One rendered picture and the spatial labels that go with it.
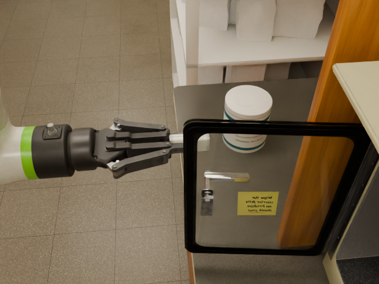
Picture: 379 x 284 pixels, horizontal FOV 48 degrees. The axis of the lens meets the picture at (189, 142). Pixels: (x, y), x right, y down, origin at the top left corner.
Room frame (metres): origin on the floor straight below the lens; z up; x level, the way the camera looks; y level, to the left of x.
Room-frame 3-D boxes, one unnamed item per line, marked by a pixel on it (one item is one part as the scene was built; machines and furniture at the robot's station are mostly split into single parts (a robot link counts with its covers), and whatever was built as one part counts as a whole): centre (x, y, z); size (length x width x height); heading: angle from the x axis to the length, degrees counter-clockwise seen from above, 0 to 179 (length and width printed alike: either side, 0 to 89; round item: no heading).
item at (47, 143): (0.51, 0.23, 1.31); 0.09 x 0.06 x 0.12; 6
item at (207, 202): (0.48, -0.03, 1.18); 0.02 x 0.02 x 0.06; 88
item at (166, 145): (0.51, 0.09, 1.31); 0.11 x 0.01 x 0.04; 94
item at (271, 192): (0.49, -0.14, 1.19); 0.30 x 0.01 x 0.40; 88
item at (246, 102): (0.91, -0.16, 1.02); 0.13 x 0.13 x 0.15
